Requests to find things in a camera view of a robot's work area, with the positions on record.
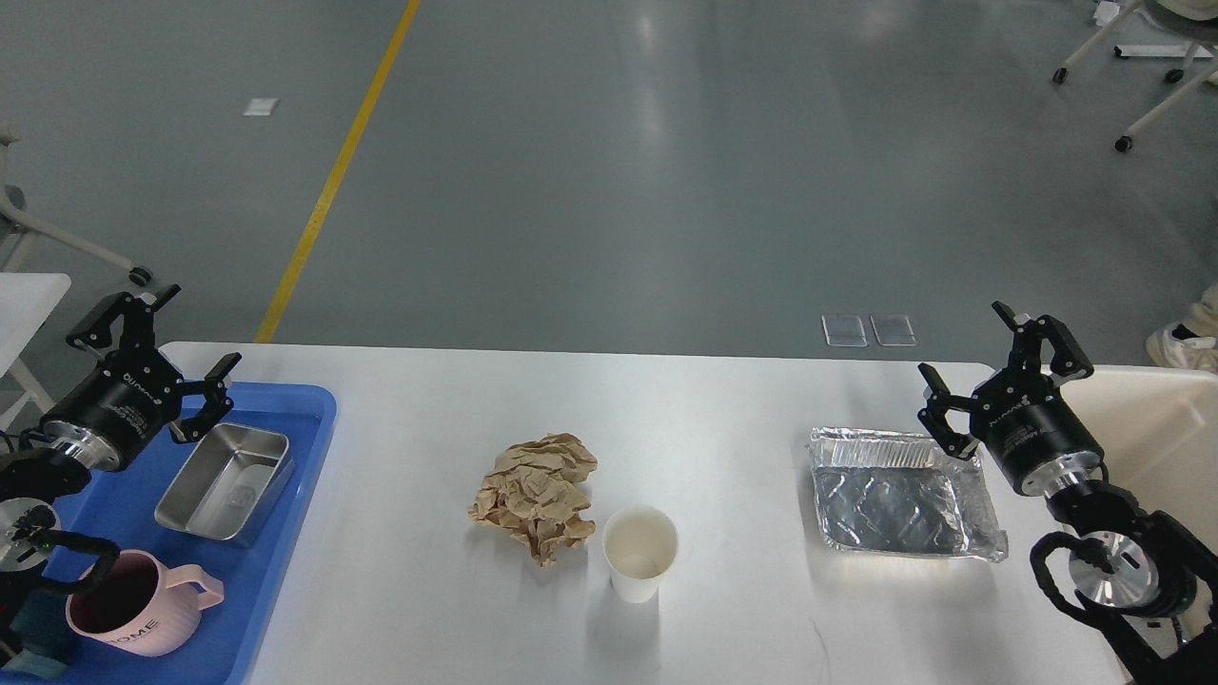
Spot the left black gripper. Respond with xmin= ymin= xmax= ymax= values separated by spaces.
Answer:
xmin=40 ymin=284 xmax=244 ymax=472

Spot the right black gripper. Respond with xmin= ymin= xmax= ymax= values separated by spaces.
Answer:
xmin=917 ymin=301 xmax=1104 ymax=499

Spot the square steel tray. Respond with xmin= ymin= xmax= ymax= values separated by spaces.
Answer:
xmin=155 ymin=423 xmax=295 ymax=548

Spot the aluminium foil tray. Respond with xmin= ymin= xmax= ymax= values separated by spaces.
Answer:
xmin=806 ymin=427 xmax=1009 ymax=563

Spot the pink ribbed mug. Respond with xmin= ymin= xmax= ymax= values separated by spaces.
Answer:
xmin=65 ymin=550 xmax=227 ymax=657

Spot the white paper cup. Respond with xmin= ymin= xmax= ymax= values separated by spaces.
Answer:
xmin=600 ymin=505 xmax=681 ymax=605

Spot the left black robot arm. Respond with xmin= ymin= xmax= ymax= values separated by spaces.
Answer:
xmin=1 ymin=284 xmax=241 ymax=662

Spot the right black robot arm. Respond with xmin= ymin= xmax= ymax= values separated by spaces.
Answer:
xmin=918 ymin=301 xmax=1217 ymax=684

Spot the white side table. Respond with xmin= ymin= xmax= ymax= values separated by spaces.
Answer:
xmin=1 ymin=272 xmax=72 ymax=429

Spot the beige plastic bin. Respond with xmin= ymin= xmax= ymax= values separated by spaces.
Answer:
xmin=999 ymin=364 xmax=1217 ymax=559

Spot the clear floor plate right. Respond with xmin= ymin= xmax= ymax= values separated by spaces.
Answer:
xmin=868 ymin=313 xmax=918 ymax=347

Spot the clear floor plate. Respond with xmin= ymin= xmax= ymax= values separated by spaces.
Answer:
xmin=868 ymin=313 xmax=918 ymax=347
xmin=821 ymin=314 xmax=868 ymax=349

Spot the person in black top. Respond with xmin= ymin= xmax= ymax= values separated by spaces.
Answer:
xmin=1145 ymin=284 xmax=1217 ymax=374

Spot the clear floor plate left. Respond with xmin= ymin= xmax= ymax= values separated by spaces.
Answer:
xmin=821 ymin=314 xmax=868 ymax=349

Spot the office chair base left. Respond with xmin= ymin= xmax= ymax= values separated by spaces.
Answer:
xmin=1 ymin=123 xmax=155 ymax=286

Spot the white paper on floor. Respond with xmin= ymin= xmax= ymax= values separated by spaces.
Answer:
xmin=241 ymin=98 xmax=280 ymax=118

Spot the teal mug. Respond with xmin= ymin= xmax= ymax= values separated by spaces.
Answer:
xmin=2 ymin=602 xmax=79 ymax=680

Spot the crumpled brown paper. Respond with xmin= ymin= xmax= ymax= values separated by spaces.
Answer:
xmin=468 ymin=433 xmax=598 ymax=568

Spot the white rolling stand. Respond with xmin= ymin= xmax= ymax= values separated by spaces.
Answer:
xmin=1052 ymin=0 xmax=1218 ymax=154

